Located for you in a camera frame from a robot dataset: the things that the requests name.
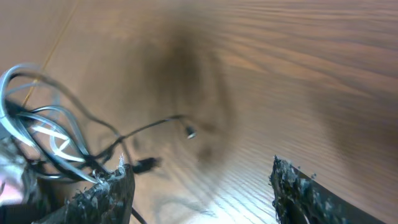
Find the white usb cable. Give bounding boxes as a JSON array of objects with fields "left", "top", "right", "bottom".
[{"left": 0, "top": 63, "right": 100, "bottom": 184}]

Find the black usb cable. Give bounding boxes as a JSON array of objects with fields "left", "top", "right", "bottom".
[{"left": 4, "top": 71, "right": 197, "bottom": 224}]

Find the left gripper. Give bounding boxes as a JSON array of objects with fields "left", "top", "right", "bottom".
[{"left": 1, "top": 138, "right": 47, "bottom": 224}]

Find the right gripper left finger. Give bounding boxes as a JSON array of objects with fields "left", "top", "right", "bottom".
[{"left": 37, "top": 156, "right": 135, "bottom": 224}]

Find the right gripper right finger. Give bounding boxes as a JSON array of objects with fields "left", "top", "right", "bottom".
[{"left": 269, "top": 156, "right": 383, "bottom": 224}]

